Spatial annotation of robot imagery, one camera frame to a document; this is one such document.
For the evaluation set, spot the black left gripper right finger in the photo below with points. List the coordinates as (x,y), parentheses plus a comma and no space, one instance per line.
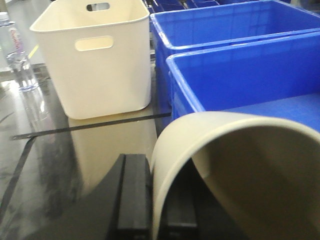
(191,212)

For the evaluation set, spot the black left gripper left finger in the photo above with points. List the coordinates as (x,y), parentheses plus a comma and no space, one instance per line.
(119,208)

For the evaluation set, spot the near blue plastic bin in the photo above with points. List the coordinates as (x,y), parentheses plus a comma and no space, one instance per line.
(275,78)

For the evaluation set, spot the blue plastic bin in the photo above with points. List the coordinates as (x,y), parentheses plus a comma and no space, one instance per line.
(194,29)
(275,78)

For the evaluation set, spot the cream plastic storage bin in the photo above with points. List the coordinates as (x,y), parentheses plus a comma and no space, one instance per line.
(98,60)

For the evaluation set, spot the far blue plastic bin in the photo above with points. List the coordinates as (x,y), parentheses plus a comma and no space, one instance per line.
(194,29)

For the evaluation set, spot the clear plastic water bottle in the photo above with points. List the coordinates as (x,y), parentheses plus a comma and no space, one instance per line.
(17,59)

